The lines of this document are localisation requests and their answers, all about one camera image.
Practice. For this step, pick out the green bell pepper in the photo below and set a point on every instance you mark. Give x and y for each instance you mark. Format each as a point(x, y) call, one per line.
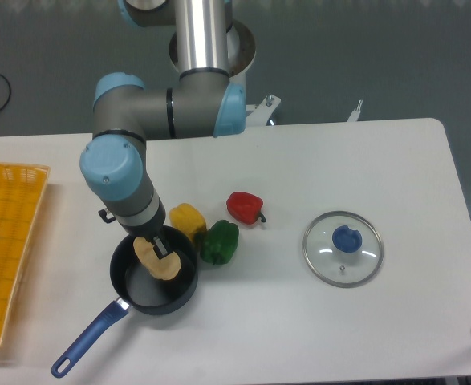
point(220, 243)

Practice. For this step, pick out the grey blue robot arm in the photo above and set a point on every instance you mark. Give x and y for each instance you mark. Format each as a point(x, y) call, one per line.
point(127, 115)

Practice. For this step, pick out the red bell pepper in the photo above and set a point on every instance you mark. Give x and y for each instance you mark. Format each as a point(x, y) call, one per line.
point(246, 208)

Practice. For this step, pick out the glass lid blue knob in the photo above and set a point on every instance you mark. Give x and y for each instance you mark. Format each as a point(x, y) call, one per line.
point(343, 249)

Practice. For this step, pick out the dark pot blue handle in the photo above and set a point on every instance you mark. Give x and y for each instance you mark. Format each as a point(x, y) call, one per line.
point(137, 290)

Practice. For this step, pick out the beige bread loaf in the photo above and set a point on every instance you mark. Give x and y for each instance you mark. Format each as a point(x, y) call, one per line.
point(164, 269)

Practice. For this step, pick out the yellow woven basket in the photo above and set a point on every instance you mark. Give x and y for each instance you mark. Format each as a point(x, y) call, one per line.
point(22, 187)

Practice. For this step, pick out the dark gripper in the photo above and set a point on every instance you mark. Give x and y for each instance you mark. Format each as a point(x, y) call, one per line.
point(152, 231)

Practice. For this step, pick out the yellow bell pepper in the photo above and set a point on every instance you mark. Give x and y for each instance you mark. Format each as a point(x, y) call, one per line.
point(187, 219)

